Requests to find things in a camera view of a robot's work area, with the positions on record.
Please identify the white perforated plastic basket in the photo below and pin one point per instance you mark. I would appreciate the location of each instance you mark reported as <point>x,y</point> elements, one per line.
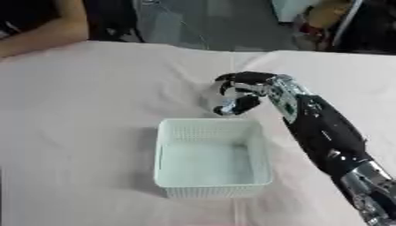
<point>211,164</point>

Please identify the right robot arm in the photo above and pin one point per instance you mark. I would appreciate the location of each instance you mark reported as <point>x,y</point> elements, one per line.
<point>325,132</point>

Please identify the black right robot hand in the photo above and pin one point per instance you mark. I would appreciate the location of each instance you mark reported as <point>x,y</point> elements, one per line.
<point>247,78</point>

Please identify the person's forearm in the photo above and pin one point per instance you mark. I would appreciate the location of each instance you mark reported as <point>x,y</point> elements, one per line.
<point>54,31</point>

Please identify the black chair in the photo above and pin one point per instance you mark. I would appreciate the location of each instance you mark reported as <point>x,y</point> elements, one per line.
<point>111,20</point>

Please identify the brown bag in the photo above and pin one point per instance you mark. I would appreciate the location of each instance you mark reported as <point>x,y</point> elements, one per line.
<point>325,17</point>

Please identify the white cabinet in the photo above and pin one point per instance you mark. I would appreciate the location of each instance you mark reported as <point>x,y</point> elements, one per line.
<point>291,10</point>

